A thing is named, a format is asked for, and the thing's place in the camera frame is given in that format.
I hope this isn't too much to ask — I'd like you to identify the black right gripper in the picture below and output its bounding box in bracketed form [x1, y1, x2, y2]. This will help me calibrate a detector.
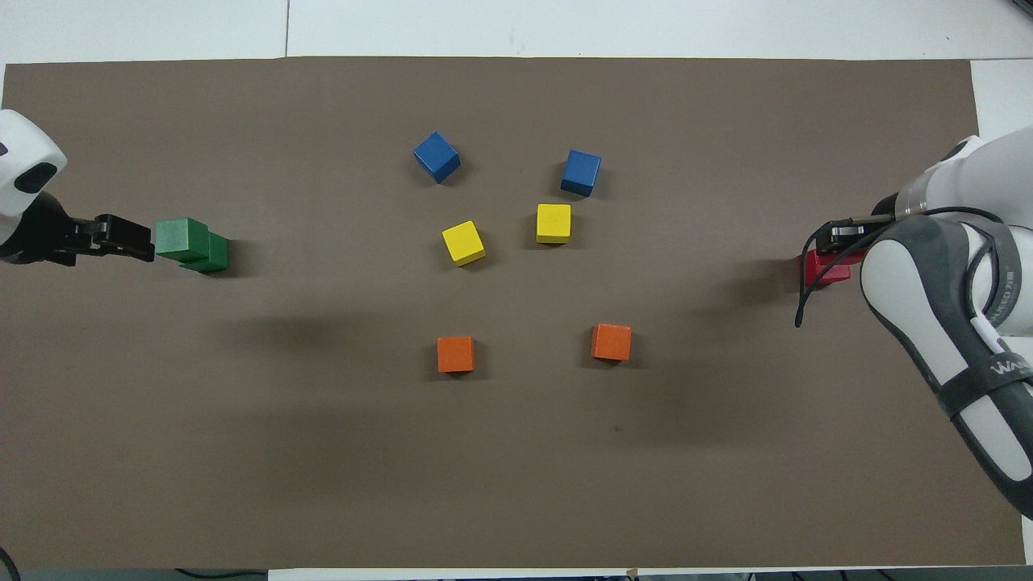
[818, 213, 897, 247]

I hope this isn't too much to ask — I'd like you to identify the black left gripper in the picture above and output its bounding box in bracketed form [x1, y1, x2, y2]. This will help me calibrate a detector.
[0, 191, 156, 267]

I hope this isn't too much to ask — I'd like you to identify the red wooden cube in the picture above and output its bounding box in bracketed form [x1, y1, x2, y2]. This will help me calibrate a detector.
[813, 246, 871, 271]
[802, 250, 853, 289]

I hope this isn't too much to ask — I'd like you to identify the green wooden cube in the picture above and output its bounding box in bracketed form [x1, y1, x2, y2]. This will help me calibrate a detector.
[181, 232, 229, 274]
[154, 217, 211, 264]

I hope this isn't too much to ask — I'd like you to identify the orange wooden cube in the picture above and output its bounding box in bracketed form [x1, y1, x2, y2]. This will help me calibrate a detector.
[437, 336, 476, 374]
[591, 323, 633, 362]

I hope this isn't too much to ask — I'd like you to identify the blue wooden cube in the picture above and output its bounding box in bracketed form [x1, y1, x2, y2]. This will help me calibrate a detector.
[413, 132, 462, 185]
[561, 149, 602, 198]

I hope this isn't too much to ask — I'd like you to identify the yellow wooden cube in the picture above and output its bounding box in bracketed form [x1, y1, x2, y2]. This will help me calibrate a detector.
[536, 203, 572, 245]
[441, 220, 487, 267]

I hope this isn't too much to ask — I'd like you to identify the brown table mat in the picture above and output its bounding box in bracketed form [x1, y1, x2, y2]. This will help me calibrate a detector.
[0, 56, 1026, 570]

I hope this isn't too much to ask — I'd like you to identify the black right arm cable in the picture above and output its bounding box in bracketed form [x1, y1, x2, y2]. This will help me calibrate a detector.
[794, 218, 889, 329]

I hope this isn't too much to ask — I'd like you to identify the black floor cable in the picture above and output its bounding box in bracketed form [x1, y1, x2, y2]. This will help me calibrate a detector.
[175, 568, 269, 581]

